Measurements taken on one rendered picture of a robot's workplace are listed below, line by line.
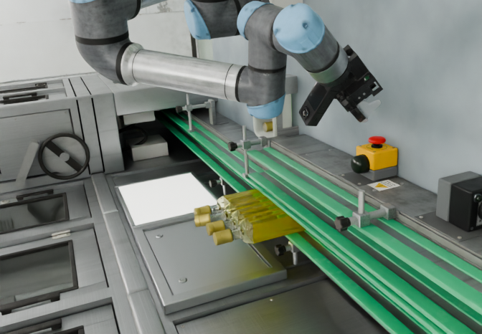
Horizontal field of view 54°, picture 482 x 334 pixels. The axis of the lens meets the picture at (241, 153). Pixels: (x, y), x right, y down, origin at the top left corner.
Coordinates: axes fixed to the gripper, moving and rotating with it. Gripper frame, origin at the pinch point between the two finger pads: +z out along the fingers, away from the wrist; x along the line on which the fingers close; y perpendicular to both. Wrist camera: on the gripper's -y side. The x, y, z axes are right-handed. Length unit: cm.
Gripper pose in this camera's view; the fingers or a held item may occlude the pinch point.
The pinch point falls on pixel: (361, 118)
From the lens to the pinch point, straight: 107.1
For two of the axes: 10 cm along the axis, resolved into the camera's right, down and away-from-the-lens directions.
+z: 5.6, 3.6, 7.4
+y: 7.5, -6.1, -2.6
